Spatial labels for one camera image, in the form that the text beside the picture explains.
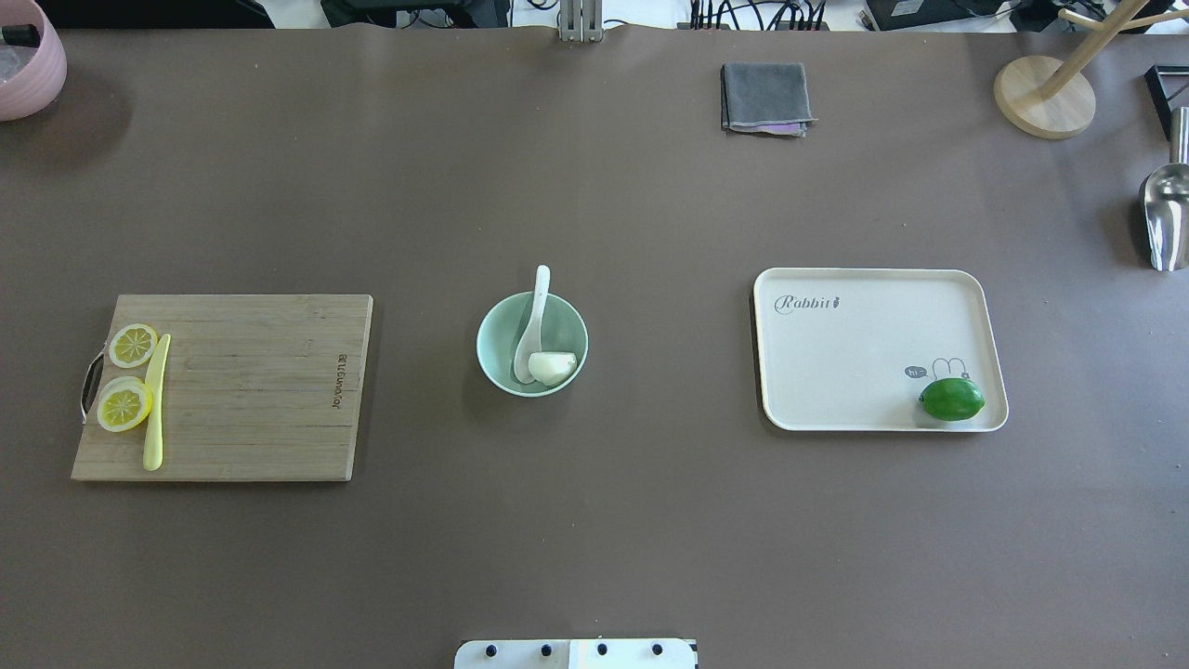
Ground white steamed bun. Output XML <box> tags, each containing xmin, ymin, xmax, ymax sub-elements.
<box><xmin>528</xmin><ymin>351</ymin><xmax>578</xmax><ymax>387</ymax></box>

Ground white ceramic soup spoon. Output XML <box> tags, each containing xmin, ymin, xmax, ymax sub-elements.
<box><xmin>512</xmin><ymin>264</ymin><xmax>551</xmax><ymax>385</ymax></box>

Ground mint green bowl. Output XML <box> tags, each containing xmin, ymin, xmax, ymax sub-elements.
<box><xmin>476</xmin><ymin>292</ymin><xmax>589</xmax><ymax>398</ymax></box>

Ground pink ribbed bowl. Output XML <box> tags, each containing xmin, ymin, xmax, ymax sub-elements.
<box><xmin>1</xmin><ymin>1</ymin><xmax>68</xmax><ymax>124</ymax></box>

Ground beige rabbit serving tray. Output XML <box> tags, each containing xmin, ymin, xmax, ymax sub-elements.
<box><xmin>751</xmin><ymin>269</ymin><xmax>1008</xmax><ymax>433</ymax></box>

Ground grey folded cloth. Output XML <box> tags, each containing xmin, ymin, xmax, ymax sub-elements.
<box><xmin>719</xmin><ymin>62</ymin><xmax>817</xmax><ymax>138</ymax></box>

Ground wooden cutting board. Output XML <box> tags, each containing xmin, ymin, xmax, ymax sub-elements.
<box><xmin>73</xmin><ymin>294</ymin><xmax>373</xmax><ymax>482</ymax></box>

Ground green bell pepper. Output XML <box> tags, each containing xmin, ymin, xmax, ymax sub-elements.
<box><xmin>918</xmin><ymin>377</ymin><xmax>986</xmax><ymax>422</ymax></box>

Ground yellow plastic knife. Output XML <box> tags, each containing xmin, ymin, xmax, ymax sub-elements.
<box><xmin>143</xmin><ymin>334</ymin><xmax>174</xmax><ymax>473</ymax></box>

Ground lower lemon slice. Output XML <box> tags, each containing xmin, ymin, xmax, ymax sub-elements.
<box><xmin>107</xmin><ymin>322</ymin><xmax>161</xmax><ymax>370</ymax></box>

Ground upper lemon slice stack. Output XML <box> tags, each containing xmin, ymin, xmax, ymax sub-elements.
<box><xmin>95</xmin><ymin>375</ymin><xmax>155</xmax><ymax>433</ymax></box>

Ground wooden mug tree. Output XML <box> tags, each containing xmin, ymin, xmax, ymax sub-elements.
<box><xmin>993</xmin><ymin>1</ymin><xmax>1188</xmax><ymax>140</ymax></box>

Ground metal scoop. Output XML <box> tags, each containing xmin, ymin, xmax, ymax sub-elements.
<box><xmin>1141</xmin><ymin>107</ymin><xmax>1188</xmax><ymax>272</ymax></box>

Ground wine glass rack tray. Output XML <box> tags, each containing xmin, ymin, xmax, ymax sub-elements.
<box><xmin>1143</xmin><ymin>64</ymin><xmax>1189</xmax><ymax>139</ymax></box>

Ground aluminium frame post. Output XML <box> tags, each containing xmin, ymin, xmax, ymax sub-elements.
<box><xmin>556</xmin><ymin>0</ymin><xmax>604</xmax><ymax>43</ymax></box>

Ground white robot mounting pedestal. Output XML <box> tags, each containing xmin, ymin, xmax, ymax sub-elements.
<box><xmin>453</xmin><ymin>636</ymin><xmax>699</xmax><ymax>668</ymax></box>

